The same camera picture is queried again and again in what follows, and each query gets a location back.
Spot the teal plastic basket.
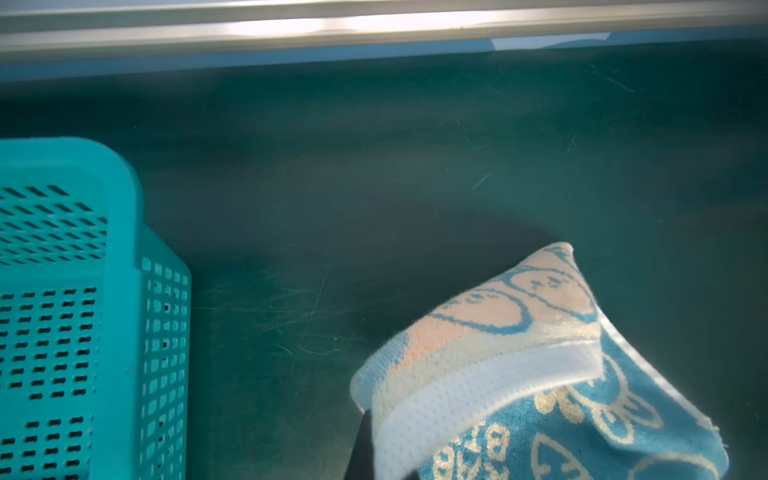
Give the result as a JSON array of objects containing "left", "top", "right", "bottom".
[{"left": 1, "top": 138, "right": 192, "bottom": 479}]

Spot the blue bunny towel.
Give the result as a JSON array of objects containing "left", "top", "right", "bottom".
[{"left": 350, "top": 242, "right": 729, "bottom": 479}]

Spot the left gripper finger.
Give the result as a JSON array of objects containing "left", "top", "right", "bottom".
[{"left": 344, "top": 410, "right": 374, "bottom": 480}]

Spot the aluminium frame back rail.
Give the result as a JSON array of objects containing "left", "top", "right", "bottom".
[{"left": 1, "top": 1, "right": 767, "bottom": 62}]

